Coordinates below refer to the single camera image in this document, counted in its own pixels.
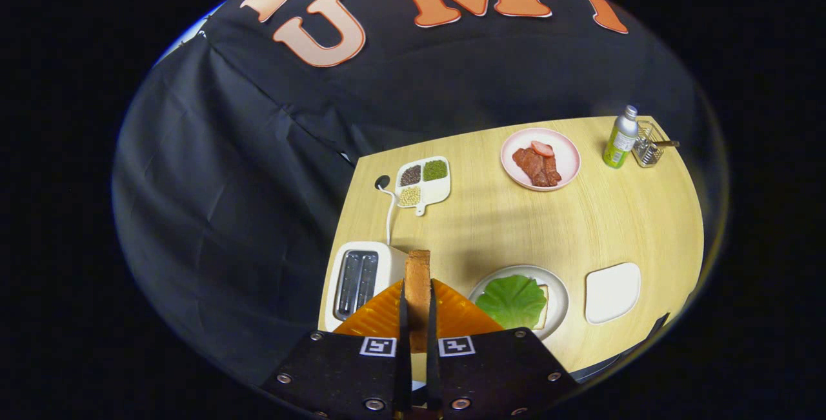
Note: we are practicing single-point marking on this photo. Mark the toasted bread slice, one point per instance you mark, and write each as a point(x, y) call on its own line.
point(417, 291)

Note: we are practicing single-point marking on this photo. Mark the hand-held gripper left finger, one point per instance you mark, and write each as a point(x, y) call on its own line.
point(348, 375)

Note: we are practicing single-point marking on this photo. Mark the red sausage piece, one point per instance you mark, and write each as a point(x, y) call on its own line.
point(542, 148)

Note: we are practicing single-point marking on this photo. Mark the silver bottle with green label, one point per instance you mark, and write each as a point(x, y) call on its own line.
point(619, 142)

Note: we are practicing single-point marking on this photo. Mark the pink plate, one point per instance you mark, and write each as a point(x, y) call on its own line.
point(566, 155)

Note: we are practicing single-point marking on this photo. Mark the large round white plate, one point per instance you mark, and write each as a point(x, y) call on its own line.
point(559, 297)

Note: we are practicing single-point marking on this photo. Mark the brown meat slice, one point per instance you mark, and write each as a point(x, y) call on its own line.
point(552, 171)
point(528, 163)

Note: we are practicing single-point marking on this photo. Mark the cream white toaster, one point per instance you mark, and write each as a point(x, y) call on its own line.
point(389, 259)

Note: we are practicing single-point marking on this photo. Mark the small white square plate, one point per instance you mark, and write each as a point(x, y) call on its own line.
point(613, 291)

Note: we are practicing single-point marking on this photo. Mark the green lettuce leaf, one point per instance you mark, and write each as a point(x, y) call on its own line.
point(510, 300)

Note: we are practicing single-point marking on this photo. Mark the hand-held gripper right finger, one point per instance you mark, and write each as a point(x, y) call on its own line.
point(490, 375)

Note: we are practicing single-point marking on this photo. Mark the white bread slice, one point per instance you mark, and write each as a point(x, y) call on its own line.
point(544, 317)

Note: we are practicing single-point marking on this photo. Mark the white divided bean dish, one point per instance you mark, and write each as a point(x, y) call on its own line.
point(440, 194)

